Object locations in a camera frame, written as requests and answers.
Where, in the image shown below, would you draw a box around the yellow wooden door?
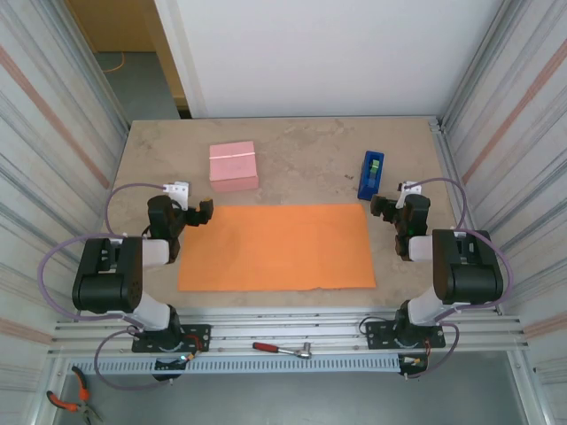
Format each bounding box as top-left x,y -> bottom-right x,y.
144,0 -> 191,110

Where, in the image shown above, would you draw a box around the aluminium side rail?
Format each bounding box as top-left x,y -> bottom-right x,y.
427,115 -> 504,316

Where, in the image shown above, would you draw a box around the white slotted cable duct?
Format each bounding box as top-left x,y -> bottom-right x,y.
66,353 -> 402,375

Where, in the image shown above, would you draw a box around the red power wire yellow connector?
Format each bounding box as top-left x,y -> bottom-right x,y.
400,338 -> 433,369
179,334 -> 210,362

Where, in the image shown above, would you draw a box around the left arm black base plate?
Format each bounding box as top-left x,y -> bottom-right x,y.
131,324 -> 212,354

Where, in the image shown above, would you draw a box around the aluminium mounting rails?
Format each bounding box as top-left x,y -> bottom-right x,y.
47,307 -> 531,358

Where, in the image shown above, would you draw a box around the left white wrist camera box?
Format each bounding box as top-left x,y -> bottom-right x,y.
162,181 -> 191,210

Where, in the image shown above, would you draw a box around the blue tape dispenser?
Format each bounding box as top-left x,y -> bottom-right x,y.
356,151 -> 385,203

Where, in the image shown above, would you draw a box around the red handled ratchet wrench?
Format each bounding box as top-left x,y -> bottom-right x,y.
252,341 -> 314,359

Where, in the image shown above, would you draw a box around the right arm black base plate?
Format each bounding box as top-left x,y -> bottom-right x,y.
365,321 -> 447,351

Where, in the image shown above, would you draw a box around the orange handled pliers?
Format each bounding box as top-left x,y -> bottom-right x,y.
46,365 -> 105,424

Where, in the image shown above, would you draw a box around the orange wrapping paper sheet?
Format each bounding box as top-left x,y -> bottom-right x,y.
176,203 -> 377,293

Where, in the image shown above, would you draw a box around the orange floor cable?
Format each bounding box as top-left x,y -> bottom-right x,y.
102,51 -> 128,74

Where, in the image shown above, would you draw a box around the pink gift box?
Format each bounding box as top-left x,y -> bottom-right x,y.
208,140 -> 260,193

